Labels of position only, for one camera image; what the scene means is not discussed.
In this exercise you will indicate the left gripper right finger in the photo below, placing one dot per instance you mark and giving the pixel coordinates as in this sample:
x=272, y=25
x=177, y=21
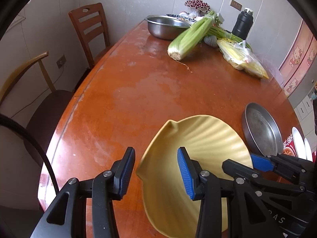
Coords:
x=190, y=170

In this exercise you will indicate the stainless steel bowl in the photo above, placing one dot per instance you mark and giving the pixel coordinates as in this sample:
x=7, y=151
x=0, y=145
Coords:
x=165, y=27

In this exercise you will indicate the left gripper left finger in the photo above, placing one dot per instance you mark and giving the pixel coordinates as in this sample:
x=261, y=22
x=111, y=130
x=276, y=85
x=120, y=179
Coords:
x=122, y=171

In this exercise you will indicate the brass wall socket plate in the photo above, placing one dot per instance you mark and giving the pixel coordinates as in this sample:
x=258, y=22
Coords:
x=235, y=5

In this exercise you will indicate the red instant noodle bowl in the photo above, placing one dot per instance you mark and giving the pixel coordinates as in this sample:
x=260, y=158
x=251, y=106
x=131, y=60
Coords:
x=294, y=145

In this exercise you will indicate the bagged yellow corn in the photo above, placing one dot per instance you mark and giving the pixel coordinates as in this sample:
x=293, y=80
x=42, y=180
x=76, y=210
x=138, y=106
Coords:
x=240, y=57

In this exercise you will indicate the light green celery bunch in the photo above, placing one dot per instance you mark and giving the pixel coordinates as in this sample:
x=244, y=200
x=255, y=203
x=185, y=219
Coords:
x=187, y=40

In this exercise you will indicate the black thermos bottle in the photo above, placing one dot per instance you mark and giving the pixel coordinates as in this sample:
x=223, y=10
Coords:
x=243, y=24

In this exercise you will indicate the brown wooden slat chair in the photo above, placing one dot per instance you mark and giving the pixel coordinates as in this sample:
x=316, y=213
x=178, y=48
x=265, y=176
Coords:
x=90, y=22

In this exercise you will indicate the red white flower bouquet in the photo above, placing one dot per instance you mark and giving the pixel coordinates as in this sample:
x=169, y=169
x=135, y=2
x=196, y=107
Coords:
x=199, y=5

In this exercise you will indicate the wall power socket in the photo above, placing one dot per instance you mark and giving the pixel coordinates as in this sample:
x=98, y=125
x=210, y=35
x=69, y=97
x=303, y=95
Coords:
x=62, y=60

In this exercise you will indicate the dark green vegetable stalks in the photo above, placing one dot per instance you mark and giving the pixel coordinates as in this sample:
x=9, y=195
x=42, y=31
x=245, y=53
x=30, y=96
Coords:
x=222, y=34

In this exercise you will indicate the pink hello kitty screen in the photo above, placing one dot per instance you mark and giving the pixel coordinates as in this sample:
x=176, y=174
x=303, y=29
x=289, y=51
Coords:
x=299, y=59

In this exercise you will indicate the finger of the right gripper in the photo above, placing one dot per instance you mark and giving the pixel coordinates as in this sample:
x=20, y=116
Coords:
x=235, y=170
x=285, y=166

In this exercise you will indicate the white shelf cabinet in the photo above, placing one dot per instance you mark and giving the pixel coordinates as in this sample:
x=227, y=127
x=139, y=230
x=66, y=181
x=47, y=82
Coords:
x=304, y=101

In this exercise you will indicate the shallow round metal pan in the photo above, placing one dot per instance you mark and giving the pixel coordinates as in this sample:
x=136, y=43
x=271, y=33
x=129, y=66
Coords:
x=261, y=131

